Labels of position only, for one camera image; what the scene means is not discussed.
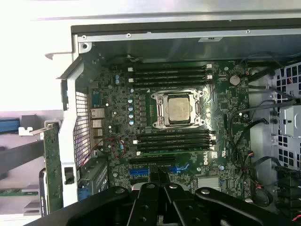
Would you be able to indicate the metal disk bay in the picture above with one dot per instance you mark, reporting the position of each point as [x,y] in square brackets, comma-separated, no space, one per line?
[290,117]

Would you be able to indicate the silver CPU in socket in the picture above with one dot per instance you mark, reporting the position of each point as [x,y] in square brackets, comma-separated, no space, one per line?
[158,110]

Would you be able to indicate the green RAM stick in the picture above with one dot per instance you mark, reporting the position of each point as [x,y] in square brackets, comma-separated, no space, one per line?
[18,192]

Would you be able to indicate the green motherboard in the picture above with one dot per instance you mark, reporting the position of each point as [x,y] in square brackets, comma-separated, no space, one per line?
[225,106]

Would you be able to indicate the blue disk caddy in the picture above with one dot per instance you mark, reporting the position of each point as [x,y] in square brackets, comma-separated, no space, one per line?
[9,126]

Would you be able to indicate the blue expansion slot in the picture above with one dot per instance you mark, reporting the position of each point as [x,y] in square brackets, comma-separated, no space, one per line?
[138,171]

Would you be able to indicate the black RAM slot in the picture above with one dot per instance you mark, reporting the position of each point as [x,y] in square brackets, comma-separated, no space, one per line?
[174,150]
[174,140]
[169,72]
[174,145]
[169,82]
[171,66]
[174,135]
[171,77]

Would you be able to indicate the tarnished CPU chip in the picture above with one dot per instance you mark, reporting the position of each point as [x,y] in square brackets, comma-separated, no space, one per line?
[178,109]

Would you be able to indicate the silver coin battery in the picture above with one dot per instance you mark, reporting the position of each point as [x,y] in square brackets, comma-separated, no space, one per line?
[235,79]

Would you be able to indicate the short black expansion slot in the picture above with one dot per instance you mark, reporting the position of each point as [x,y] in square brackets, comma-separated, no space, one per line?
[138,180]

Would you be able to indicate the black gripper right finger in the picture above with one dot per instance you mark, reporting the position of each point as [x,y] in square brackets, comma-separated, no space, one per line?
[178,207]

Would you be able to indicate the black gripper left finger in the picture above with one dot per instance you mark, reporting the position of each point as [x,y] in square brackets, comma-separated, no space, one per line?
[145,207]

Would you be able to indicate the black open PC case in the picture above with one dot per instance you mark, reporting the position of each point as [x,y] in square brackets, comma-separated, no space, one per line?
[164,49]

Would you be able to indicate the silver chipset heatsink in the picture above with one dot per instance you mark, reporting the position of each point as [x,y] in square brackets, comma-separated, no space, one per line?
[208,184]

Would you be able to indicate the grey parts rack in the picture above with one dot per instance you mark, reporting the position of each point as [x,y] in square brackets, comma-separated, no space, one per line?
[30,207]

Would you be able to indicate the long black expansion slot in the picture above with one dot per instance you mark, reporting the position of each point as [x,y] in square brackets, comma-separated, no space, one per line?
[152,161]

